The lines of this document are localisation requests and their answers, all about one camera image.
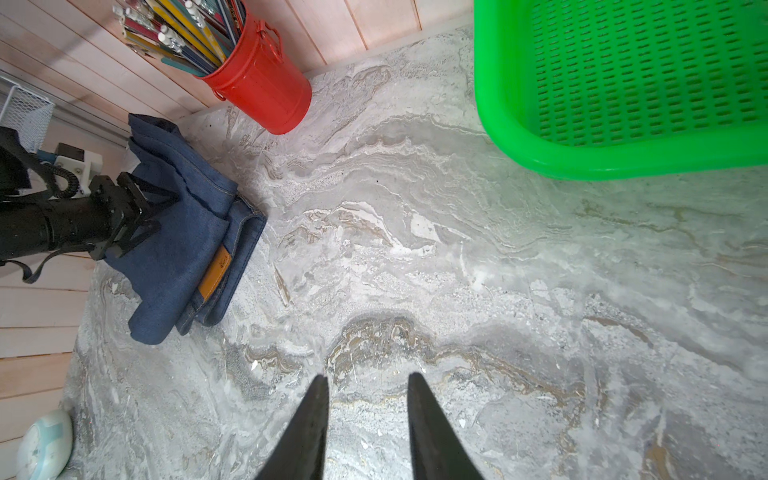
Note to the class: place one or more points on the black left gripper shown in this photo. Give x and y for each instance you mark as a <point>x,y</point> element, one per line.
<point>115,218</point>

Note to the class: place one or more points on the white round clock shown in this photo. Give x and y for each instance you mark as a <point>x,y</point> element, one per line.
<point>46,447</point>

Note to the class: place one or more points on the white wire mesh shelf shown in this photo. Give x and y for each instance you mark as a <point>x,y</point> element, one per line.
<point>26,112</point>

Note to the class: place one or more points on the green plastic basket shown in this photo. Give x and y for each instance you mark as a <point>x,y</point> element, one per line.
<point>607,90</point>

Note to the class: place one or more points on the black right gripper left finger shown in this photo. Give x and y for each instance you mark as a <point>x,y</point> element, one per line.
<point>301,451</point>

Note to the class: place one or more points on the red metal pencil bucket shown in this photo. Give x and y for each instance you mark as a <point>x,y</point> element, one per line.
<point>259,79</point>

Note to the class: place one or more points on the dark blue denim trousers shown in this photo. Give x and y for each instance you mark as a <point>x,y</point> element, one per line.
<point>189,270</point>

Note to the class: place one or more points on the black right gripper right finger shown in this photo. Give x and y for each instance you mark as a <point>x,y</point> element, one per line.
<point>436,452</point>

